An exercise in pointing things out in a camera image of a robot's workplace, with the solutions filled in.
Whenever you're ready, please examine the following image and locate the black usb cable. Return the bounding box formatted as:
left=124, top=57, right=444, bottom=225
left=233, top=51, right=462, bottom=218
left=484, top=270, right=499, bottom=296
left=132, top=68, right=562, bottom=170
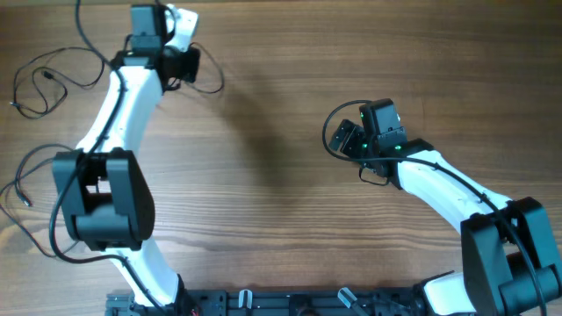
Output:
left=9, top=46, right=107, bottom=120
left=0, top=142, right=80, bottom=259
left=169, top=41, right=226, bottom=96

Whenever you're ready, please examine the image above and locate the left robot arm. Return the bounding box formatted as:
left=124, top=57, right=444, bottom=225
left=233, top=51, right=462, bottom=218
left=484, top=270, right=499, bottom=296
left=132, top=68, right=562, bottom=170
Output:
left=49, top=3, right=200, bottom=315

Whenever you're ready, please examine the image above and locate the left camera cable black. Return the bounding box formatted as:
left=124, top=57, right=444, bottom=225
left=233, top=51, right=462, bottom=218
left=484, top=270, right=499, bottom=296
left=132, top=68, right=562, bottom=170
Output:
left=48, top=0, right=166, bottom=315

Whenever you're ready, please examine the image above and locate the camera cable black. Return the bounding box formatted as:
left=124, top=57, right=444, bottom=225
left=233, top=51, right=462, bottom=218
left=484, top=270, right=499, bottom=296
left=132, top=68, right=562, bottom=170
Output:
left=48, top=0, right=166, bottom=315
left=321, top=99, right=549, bottom=316

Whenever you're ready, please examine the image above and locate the right camera cable black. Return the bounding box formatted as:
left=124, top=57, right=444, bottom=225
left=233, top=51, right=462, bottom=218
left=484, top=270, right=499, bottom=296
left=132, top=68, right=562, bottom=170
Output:
left=321, top=99, right=549, bottom=316

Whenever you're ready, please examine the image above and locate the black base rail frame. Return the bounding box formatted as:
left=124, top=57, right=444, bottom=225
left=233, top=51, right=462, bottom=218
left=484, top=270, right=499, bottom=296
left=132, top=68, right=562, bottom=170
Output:
left=104, top=287, right=429, bottom=316

